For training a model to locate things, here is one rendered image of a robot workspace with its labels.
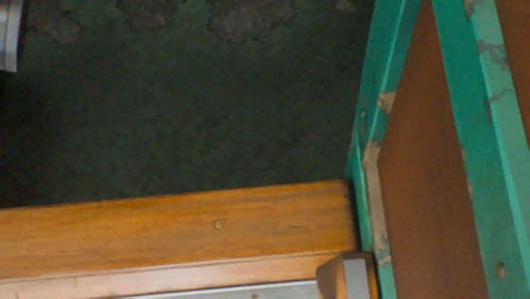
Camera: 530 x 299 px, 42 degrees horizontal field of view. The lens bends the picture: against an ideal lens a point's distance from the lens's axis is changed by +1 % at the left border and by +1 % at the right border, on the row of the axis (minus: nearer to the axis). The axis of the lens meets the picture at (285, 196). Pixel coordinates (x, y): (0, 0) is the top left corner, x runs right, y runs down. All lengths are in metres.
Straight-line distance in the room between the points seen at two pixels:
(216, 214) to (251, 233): 0.05
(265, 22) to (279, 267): 1.15
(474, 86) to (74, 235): 0.60
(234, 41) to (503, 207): 1.57
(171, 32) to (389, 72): 1.35
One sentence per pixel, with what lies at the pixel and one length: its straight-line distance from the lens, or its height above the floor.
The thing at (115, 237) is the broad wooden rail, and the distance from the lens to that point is 0.85.
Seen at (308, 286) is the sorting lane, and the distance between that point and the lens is 0.83.
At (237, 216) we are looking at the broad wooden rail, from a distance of 0.83.
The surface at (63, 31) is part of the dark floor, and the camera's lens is 1.96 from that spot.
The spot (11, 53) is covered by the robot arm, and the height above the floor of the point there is 1.18.
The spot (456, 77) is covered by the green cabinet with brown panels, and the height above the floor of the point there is 1.23.
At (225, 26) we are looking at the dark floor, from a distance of 1.88.
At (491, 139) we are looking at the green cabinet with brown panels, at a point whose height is 1.26.
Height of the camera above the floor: 1.55
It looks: 70 degrees down
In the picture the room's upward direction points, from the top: 2 degrees counter-clockwise
